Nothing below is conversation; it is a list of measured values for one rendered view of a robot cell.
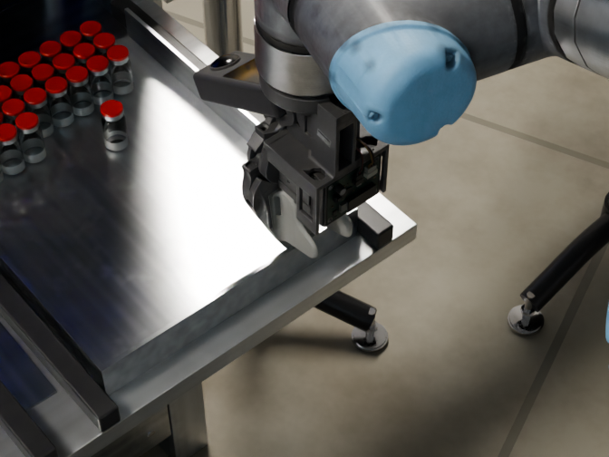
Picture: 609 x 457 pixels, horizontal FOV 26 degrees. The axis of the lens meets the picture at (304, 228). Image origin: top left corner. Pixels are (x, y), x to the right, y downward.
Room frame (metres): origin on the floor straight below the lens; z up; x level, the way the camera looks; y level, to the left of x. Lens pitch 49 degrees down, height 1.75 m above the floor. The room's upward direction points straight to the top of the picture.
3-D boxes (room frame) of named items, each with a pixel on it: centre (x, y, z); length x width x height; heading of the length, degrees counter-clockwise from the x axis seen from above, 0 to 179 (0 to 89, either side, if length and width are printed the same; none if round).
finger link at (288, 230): (0.68, 0.01, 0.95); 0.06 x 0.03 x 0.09; 40
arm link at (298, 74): (0.70, -0.01, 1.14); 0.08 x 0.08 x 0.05
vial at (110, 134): (0.85, 0.17, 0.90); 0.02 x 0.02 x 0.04
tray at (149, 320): (0.79, 0.16, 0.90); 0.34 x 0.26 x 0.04; 40
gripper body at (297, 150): (0.69, -0.01, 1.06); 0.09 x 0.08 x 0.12; 40
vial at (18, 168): (0.82, 0.26, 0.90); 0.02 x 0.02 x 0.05
